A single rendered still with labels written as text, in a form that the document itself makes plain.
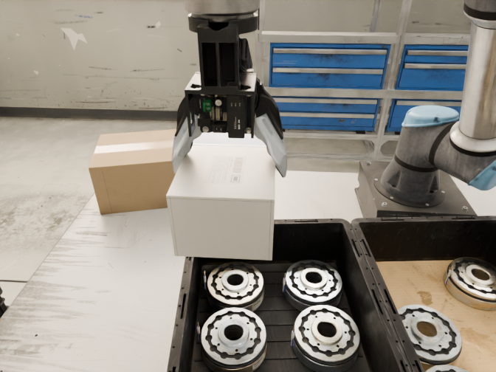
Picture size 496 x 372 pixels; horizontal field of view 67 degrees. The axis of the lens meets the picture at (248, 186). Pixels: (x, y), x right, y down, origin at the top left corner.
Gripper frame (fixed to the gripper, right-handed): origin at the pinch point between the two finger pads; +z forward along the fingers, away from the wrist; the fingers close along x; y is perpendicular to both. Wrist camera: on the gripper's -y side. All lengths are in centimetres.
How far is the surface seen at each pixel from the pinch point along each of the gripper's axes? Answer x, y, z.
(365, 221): 23.7, -13.3, 17.8
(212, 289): -3.8, -1.0, 24.5
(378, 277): 22.9, 0.8, 17.7
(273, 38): 5, -192, 21
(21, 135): -210, -237, 112
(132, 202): -35, -44, 38
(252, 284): 3.1, -2.6, 24.5
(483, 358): 39.4, 7.1, 27.7
